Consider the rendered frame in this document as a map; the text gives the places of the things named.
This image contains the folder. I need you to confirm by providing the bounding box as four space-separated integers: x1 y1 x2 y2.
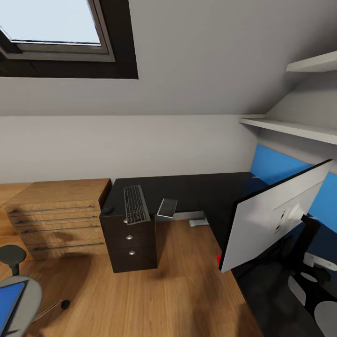
0 282 25 336

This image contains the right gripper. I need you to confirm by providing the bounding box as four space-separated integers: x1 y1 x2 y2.
285 254 331 286

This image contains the mouse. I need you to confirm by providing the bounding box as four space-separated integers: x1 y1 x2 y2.
103 205 114 213

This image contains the monitor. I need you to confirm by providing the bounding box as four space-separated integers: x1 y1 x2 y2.
217 159 334 273

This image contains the keyboard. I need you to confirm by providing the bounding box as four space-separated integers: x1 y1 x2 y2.
124 185 150 225

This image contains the swivel chair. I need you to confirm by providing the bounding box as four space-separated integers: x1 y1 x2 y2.
0 245 70 337

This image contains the notebook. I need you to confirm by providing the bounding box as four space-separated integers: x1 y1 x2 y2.
157 198 177 218

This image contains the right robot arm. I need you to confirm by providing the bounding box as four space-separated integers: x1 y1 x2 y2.
285 252 337 337

